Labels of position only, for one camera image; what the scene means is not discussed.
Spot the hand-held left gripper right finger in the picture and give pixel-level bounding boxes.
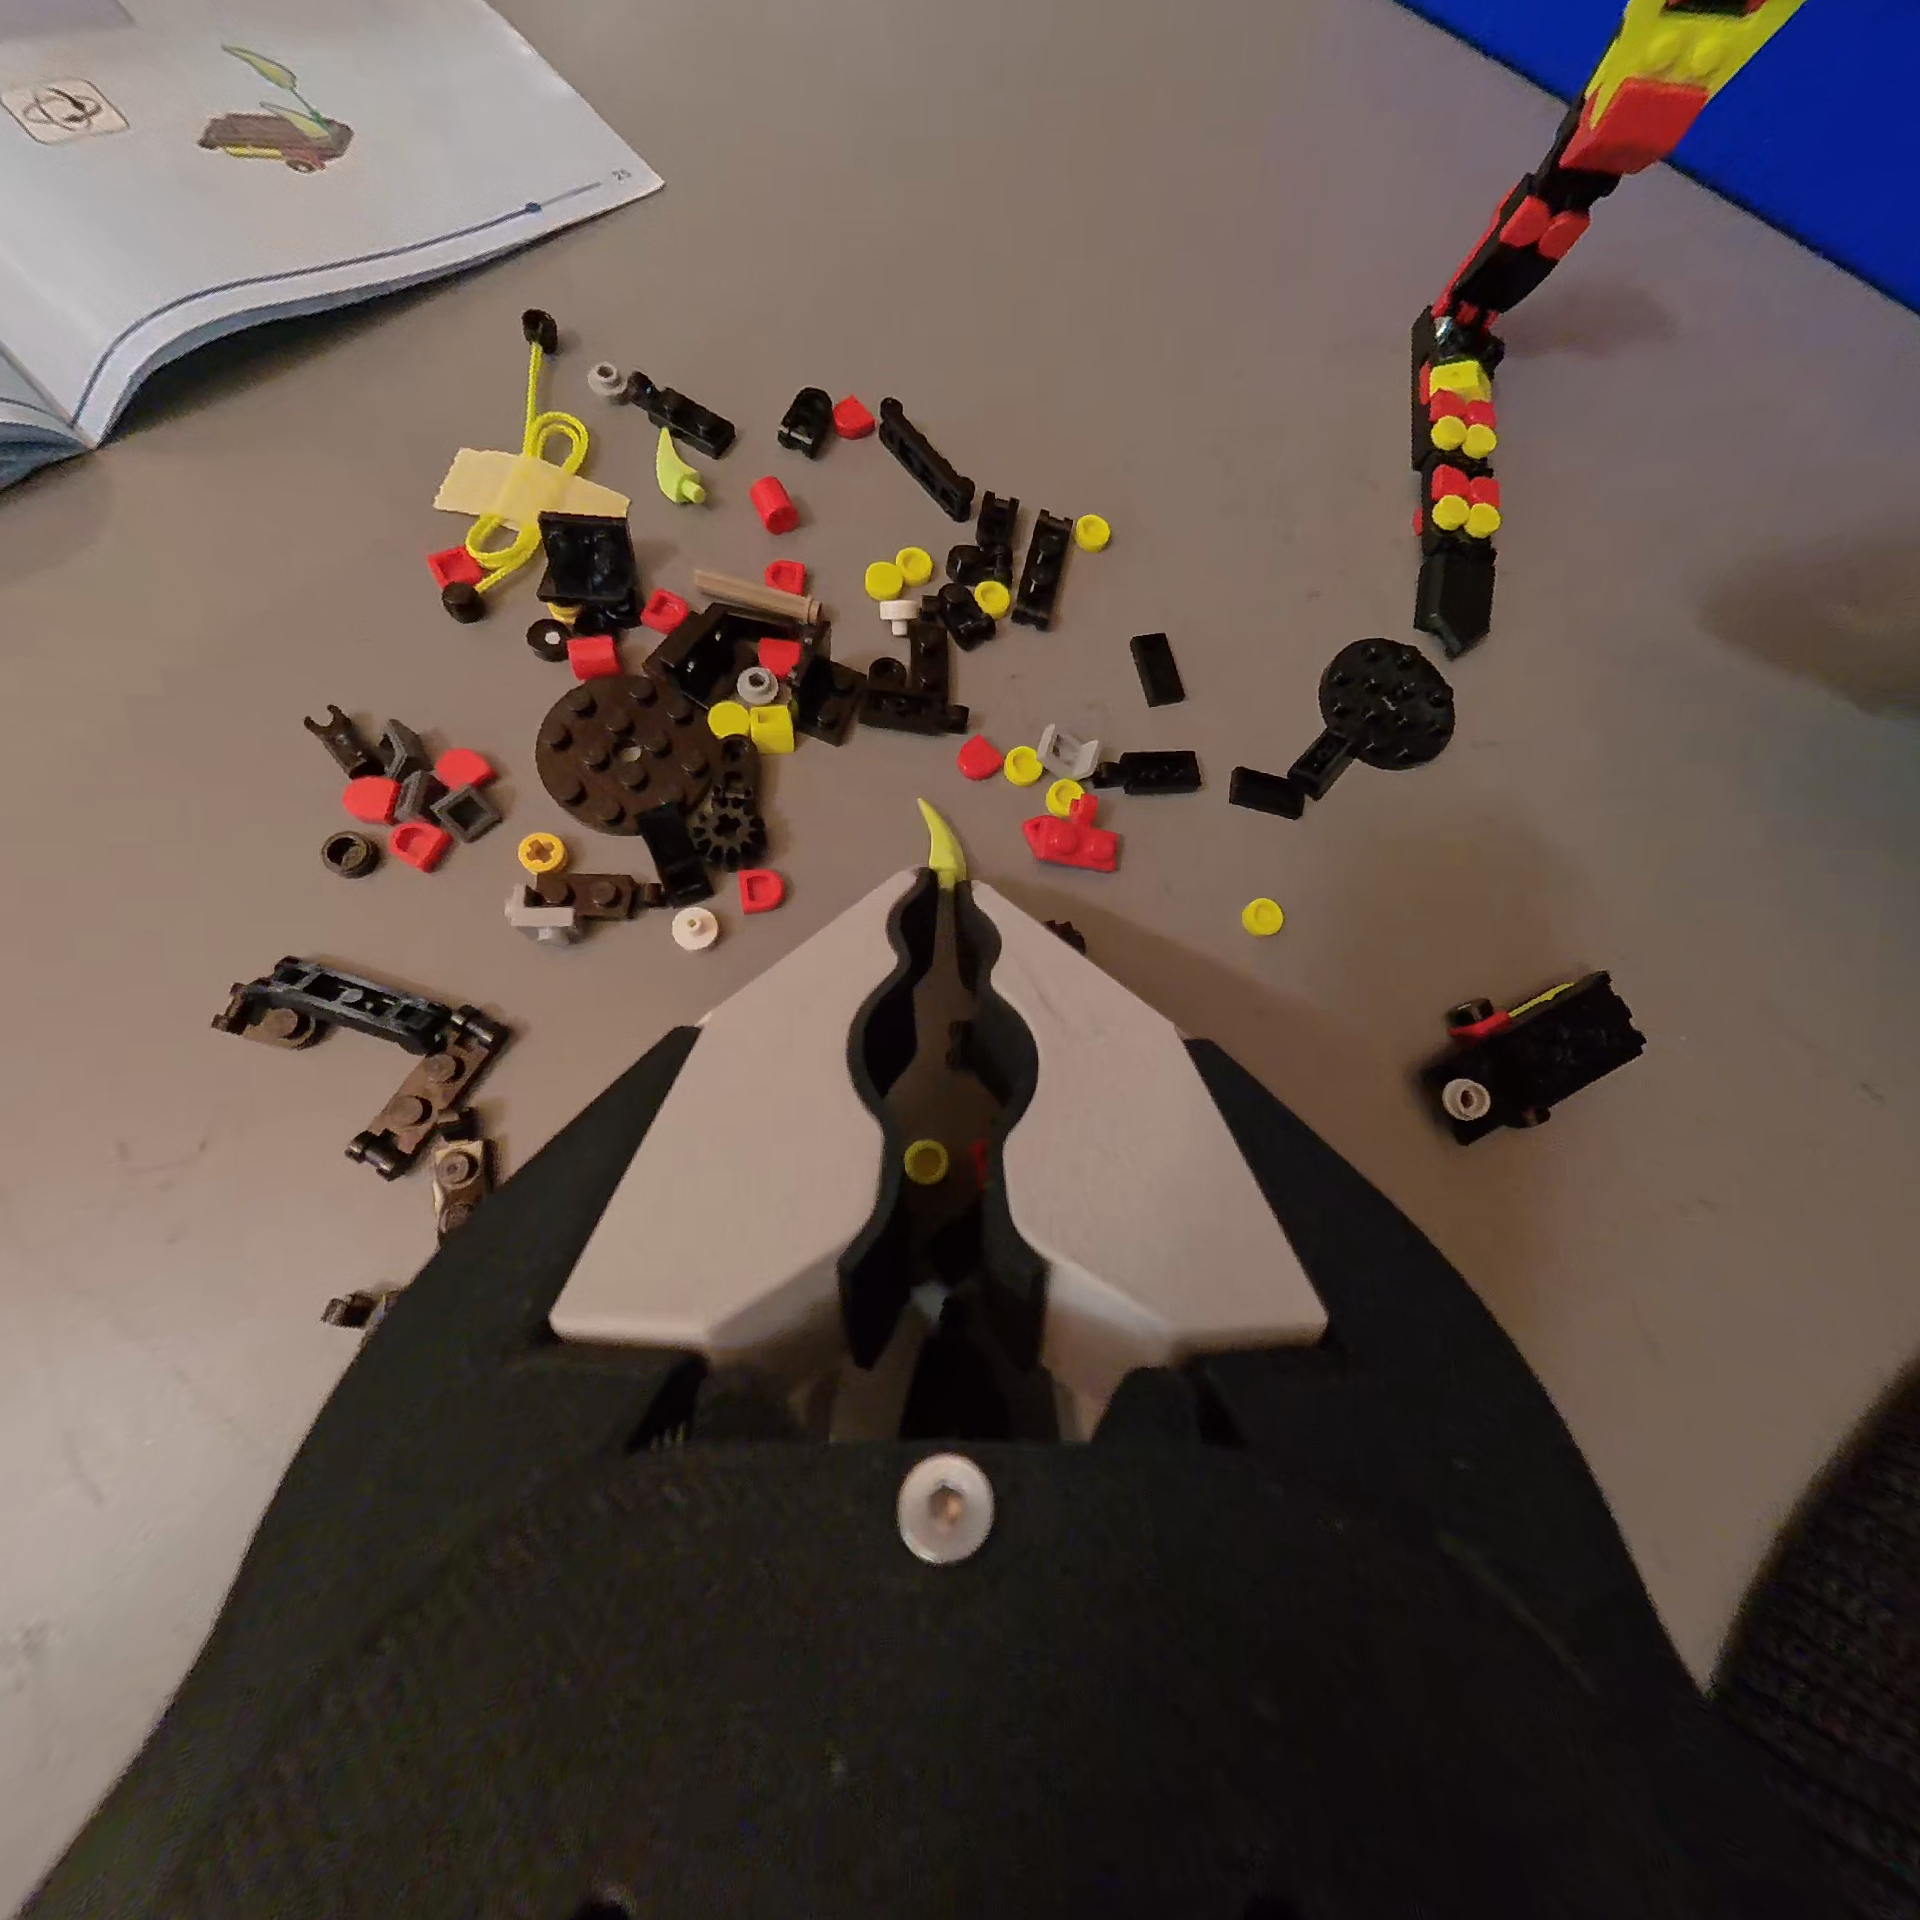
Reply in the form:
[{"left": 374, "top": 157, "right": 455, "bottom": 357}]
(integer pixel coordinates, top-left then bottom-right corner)
[{"left": 955, "top": 878, "right": 1333, "bottom": 1395}]

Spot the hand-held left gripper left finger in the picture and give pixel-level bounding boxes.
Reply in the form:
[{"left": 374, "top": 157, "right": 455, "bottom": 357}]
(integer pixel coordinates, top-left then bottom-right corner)
[{"left": 543, "top": 867, "right": 948, "bottom": 1398}]

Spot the black red lego car assembly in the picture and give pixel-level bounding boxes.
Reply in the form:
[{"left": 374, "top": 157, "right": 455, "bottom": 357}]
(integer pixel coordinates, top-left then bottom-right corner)
[{"left": 1422, "top": 972, "right": 1650, "bottom": 1150}]

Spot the pile of lego pieces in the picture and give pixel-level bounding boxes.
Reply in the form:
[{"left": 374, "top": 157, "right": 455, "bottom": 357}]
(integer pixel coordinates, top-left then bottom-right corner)
[{"left": 209, "top": 307, "right": 1292, "bottom": 1331}]

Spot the large black round lego plate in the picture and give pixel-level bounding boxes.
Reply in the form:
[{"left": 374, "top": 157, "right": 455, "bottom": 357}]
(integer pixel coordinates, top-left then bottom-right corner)
[{"left": 533, "top": 675, "right": 760, "bottom": 839}]

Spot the lego instruction booklet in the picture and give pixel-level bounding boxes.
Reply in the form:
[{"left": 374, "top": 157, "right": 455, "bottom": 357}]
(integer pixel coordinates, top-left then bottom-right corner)
[{"left": 0, "top": 0, "right": 666, "bottom": 494}]

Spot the red yellow black lego snake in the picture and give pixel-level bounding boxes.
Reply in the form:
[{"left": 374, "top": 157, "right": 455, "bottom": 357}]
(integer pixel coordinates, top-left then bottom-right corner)
[{"left": 1409, "top": 0, "right": 1811, "bottom": 662}]

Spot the blue plastic storage bin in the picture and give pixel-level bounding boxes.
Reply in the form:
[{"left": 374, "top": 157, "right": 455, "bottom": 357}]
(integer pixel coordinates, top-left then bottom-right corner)
[{"left": 1386, "top": 0, "right": 1920, "bottom": 321}]

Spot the lime cord with tape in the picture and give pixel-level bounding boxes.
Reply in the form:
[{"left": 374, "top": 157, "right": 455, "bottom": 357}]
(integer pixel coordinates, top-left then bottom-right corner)
[{"left": 431, "top": 307, "right": 636, "bottom": 625}]

